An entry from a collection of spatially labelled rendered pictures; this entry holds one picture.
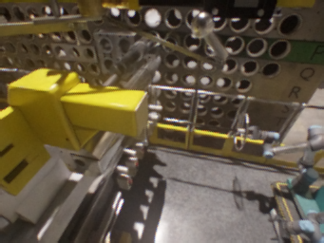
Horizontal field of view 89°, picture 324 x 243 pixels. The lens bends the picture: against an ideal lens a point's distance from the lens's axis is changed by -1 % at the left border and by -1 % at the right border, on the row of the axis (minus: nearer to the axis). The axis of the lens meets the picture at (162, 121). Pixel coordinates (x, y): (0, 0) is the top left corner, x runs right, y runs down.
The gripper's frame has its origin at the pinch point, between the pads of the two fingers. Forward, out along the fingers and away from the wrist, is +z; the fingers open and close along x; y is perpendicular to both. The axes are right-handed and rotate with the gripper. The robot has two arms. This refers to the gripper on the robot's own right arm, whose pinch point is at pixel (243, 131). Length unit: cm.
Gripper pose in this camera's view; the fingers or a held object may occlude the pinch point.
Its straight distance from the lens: 184.8
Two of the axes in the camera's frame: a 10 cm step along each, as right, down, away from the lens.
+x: -1.9, 9.6, -2.1
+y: -1.4, -2.4, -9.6
